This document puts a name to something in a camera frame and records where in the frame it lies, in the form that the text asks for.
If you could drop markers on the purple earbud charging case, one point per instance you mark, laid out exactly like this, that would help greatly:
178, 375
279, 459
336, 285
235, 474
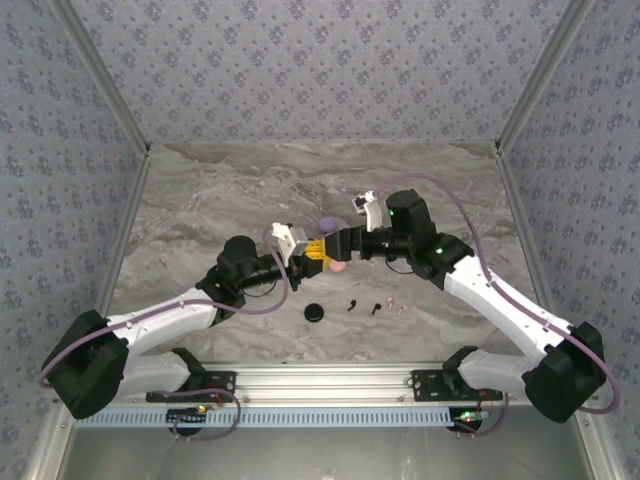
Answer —
327, 225

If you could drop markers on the grey metal sheet panel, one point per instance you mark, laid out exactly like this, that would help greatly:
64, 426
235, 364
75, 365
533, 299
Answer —
320, 455

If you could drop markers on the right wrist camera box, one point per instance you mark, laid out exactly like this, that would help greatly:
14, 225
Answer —
371, 212

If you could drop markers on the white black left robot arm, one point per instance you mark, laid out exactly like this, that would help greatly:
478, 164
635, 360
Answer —
155, 317

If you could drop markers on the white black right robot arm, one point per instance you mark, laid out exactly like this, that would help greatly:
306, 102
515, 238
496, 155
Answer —
495, 300

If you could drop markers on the black earbud charging case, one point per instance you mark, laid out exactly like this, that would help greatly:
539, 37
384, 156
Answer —
314, 313

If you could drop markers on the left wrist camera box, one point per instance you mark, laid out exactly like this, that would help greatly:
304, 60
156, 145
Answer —
289, 242

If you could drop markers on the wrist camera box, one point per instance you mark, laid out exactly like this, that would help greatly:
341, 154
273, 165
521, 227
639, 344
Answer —
289, 242
371, 212

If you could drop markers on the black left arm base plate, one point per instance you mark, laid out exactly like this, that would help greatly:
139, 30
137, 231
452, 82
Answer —
226, 382

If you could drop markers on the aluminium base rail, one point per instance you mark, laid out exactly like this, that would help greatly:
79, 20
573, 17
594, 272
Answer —
320, 382

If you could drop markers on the small circuit board with LED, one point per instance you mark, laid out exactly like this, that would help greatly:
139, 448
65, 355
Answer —
187, 415
470, 416

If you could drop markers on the aluminium lower frame leg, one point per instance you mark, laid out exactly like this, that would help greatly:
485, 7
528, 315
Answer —
597, 450
47, 447

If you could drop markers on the black earbud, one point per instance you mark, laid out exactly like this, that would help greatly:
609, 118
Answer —
352, 304
375, 308

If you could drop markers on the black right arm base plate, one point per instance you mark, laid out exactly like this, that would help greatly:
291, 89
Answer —
425, 386

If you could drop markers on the pink earbud charging case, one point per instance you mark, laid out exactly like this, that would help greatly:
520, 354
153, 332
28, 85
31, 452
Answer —
338, 267

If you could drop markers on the aluminium table side rail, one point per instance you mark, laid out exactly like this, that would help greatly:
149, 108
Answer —
129, 200
517, 200

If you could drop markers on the aluminium frame post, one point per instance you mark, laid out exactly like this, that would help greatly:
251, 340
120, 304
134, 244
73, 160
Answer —
540, 75
110, 85

